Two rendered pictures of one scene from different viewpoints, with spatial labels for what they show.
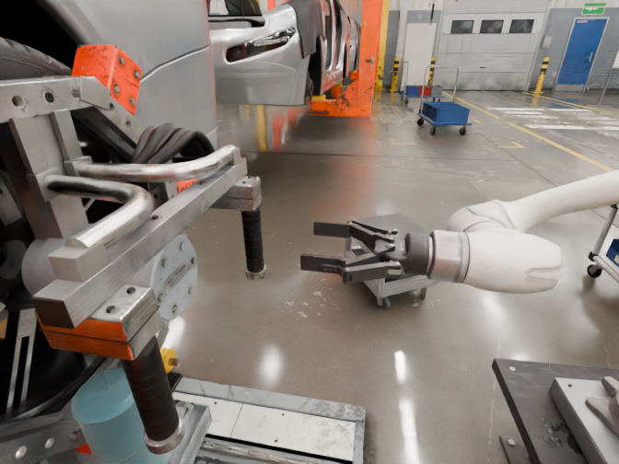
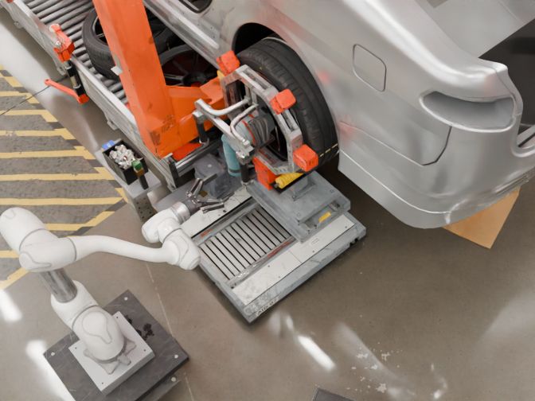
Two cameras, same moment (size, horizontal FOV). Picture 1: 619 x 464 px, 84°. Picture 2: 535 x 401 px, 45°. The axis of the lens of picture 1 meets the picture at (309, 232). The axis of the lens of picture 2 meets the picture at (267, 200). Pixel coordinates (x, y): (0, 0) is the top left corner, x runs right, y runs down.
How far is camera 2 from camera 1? 3.02 m
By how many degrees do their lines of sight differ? 92
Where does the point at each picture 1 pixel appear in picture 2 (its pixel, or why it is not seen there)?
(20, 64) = (275, 79)
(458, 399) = (213, 387)
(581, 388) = (139, 353)
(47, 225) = not seen: hidden behind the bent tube
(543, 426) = (152, 331)
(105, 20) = (331, 92)
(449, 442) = (203, 354)
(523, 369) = (170, 361)
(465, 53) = not seen: outside the picture
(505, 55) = not seen: outside the picture
